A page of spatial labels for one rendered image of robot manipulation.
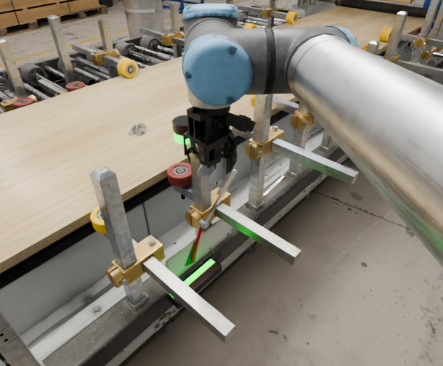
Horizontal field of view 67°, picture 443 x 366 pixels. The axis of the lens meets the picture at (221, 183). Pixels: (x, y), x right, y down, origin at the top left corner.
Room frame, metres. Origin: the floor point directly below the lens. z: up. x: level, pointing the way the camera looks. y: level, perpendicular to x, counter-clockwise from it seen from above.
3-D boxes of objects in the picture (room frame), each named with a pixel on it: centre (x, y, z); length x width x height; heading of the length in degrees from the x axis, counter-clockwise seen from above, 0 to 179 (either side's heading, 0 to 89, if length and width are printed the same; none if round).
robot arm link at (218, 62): (0.49, 0.00, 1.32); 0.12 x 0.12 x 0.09; 4
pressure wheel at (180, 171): (0.80, 0.12, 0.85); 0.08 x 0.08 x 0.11
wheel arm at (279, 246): (0.67, -0.02, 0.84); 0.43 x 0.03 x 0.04; 48
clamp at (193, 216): (0.70, 0.04, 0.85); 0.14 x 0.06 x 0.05; 138
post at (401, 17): (1.61, -0.79, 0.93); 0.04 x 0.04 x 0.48; 48
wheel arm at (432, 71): (1.57, -0.89, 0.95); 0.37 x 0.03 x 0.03; 48
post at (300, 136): (1.05, -0.28, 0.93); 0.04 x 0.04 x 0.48; 48
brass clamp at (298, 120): (1.07, -0.30, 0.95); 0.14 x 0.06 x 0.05; 138
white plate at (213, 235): (0.64, 0.05, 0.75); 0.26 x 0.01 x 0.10; 138
